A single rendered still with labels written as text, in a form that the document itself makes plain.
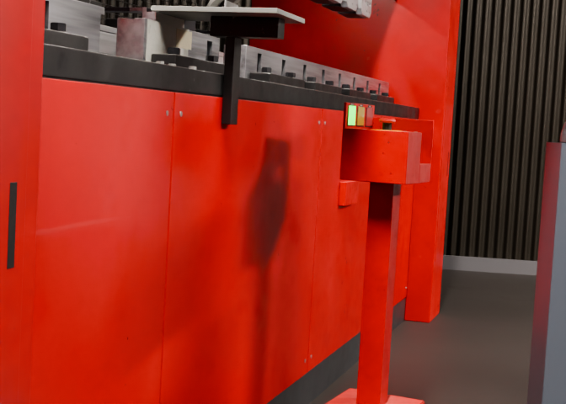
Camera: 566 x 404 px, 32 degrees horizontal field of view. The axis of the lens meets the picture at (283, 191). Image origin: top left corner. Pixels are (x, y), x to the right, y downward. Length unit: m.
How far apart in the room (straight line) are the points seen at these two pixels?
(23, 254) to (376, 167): 1.24
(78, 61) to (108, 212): 0.25
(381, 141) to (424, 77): 1.84
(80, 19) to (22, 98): 0.58
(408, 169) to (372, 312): 0.36
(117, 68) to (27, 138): 0.43
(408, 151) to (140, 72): 0.81
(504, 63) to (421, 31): 1.73
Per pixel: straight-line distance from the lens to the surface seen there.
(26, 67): 1.20
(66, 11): 1.71
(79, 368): 1.59
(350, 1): 3.38
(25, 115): 1.20
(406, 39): 4.15
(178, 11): 2.00
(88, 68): 1.53
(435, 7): 4.14
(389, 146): 2.29
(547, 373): 2.28
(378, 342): 2.42
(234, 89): 2.03
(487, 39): 5.82
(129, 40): 1.98
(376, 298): 2.40
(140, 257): 1.73
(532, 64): 5.84
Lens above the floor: 0.79
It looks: 4 degrees down
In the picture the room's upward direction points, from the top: 3 degrees clockwise
